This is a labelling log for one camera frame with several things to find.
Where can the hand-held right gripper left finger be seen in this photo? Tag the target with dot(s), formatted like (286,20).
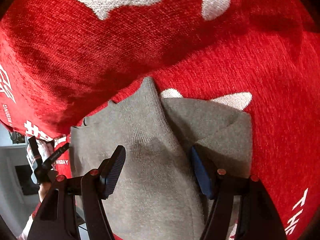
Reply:
(112,176)

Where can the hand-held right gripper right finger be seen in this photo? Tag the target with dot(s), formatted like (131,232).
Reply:
(200,175)

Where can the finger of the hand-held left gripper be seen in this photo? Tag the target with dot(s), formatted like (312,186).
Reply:
(58,152)

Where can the grey knit shirt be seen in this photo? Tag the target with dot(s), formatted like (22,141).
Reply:
(150,180)

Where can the person's left forearm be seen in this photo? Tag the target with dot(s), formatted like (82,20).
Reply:
(28,227)

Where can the person's left hand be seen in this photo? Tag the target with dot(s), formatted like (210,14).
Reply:
(43,190)

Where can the red printed blanket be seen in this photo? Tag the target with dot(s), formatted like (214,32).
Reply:
(175,42)

